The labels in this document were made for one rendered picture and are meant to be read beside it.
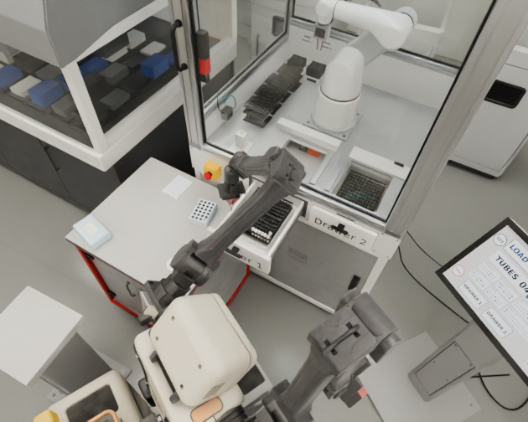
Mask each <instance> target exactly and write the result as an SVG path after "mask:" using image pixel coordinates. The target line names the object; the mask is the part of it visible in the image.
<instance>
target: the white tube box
mask: <svg viewBox="0 0 528 422"><path fill-rule="evenodd" d="M216 209H217V203H214V202H211V201H208V200H205V199H202V198H200V199H199V201H198V202H197V204H196V206H195V208H194V210H193V212H192V214H191V215H190V216H189V223H190V224H195V225H198V226H200V227H203V228H207V227H208V225H209V223H210V220H211V219H212V217H213V216H214V214H215V211H216ZM203 218H206V221H205V222H204V220H203Z"/></svg>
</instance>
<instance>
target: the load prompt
mask: <svg viewBox="0 0 528 422"><path fill-rule="evenodd" d="M502 249H503V250H504V251H505V252H506V253H507V254H508V255H509V256H510V257H511V258H512V259H513V260H514V261H515V262H516V263H517V264H518V265H519V266H520V267H521V268H522V269H523V271H524V272H525V273H526V274H527V275H528V249H527V248H526V247H525V246H524V245H523V244H522V243H521V242H520V241H519V240H518V239H517V238H515V239H513V240H512V241H511V242H509V243H508V244H507V245H506V246H504V247H503V248H502Z"/></svg>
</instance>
